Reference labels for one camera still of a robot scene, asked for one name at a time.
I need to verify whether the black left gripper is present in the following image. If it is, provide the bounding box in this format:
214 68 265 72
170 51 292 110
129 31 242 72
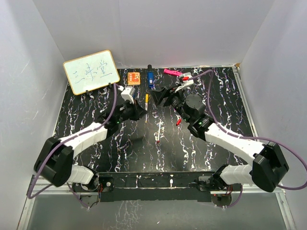
117 99 147 124

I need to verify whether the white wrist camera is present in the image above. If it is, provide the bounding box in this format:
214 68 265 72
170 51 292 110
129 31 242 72
175 72 194 92
120 86 135 104

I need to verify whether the orange notebook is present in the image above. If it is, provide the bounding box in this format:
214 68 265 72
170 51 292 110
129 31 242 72
127 72 141 86

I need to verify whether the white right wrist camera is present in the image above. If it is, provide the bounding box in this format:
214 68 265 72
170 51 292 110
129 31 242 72
175 72 194 92

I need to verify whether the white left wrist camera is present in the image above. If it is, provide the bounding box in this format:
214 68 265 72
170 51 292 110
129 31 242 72
120 86 135 104

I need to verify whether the small wood-framed whiteboard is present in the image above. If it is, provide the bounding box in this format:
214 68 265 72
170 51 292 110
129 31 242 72
63 50 120 95

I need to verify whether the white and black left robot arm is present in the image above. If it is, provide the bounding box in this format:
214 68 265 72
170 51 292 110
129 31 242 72
34 100 147 191

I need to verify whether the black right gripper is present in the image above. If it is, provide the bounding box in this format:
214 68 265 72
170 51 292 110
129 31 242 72
151 84 191 123

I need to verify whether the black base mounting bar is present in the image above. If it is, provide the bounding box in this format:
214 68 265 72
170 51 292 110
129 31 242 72
97 171 243 203

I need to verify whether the pink plastic clip bar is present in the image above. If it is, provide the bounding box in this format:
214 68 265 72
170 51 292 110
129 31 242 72
164 69 182 76

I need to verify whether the white pen red tip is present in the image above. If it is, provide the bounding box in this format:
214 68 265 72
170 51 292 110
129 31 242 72
157 121 162 143

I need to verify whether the blue whiteboard eraser marker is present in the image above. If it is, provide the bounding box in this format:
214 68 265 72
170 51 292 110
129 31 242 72
147 65 154 89

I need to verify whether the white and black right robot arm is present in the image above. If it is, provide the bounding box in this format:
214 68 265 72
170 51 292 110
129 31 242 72
151 87 289 192

